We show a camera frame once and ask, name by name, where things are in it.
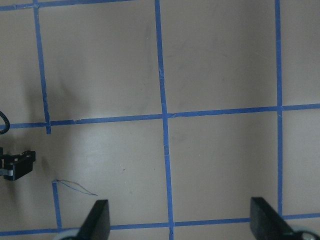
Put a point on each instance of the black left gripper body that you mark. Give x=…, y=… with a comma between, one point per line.
x=14, y=167

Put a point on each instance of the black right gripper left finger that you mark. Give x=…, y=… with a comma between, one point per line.
x=97, y=224

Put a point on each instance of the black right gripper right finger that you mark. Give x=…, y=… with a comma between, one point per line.
x=266, y=223

